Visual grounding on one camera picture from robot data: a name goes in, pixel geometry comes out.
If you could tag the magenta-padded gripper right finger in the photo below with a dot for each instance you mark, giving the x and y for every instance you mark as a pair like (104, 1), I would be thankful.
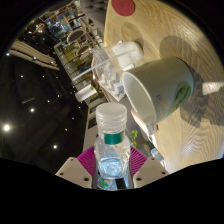
(150, 170)

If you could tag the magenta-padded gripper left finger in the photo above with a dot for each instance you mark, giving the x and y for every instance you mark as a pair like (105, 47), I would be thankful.
(73, 171)

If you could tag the clear white-capped water bottle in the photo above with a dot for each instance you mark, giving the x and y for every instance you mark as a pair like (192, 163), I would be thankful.
(111, 146)

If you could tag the white round pillar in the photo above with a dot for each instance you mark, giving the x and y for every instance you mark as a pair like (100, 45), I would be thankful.
(85, 93)

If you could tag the group of ceiling lights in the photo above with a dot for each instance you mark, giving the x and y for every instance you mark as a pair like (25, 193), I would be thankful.
(6, 127)

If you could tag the white mug with green print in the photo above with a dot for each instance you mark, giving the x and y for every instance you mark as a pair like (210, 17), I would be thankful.
(163, 83)

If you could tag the grey chevron cushion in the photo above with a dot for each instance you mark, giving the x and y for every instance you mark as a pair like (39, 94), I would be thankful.
(111, 85)

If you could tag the clear drinking glass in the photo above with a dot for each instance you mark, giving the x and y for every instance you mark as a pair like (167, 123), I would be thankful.
(128, 53)

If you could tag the curved beige ceiling fixture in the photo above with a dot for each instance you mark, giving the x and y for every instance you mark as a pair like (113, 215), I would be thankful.
(31, 55)

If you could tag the group of dining chairs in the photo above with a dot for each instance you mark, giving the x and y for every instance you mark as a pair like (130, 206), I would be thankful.
(76, 35)

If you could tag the flat round red coaster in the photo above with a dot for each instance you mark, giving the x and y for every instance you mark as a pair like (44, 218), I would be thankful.
(123, 6)

